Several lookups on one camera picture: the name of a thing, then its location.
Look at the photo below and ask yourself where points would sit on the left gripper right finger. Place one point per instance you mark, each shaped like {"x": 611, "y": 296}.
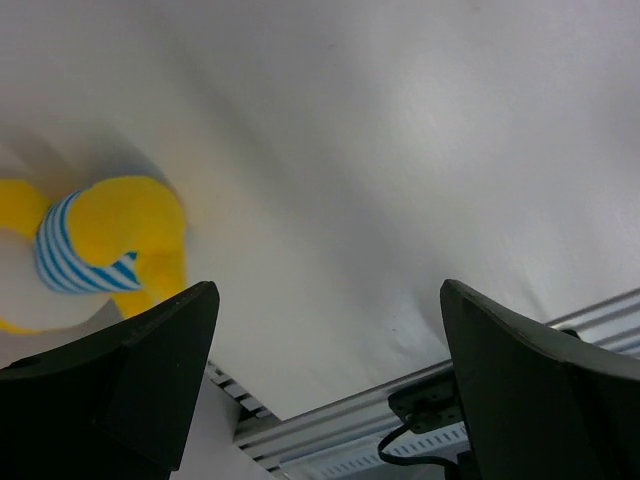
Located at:
{"x": 537, "y": 402}

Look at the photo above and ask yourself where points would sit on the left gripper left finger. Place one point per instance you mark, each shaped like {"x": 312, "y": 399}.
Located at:
{"x": 117, "y": 404}

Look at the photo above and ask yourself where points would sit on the yellow plush blue-striped shirt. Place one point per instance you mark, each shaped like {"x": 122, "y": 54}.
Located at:
{"x": 121, "y": 239}

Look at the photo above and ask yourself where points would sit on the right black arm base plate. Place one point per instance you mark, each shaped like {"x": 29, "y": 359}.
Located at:
{"x": 426, "y": 408}

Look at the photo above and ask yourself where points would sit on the aluminium mounting rail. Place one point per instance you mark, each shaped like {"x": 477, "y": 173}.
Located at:
{"x": 340, "y": 440}

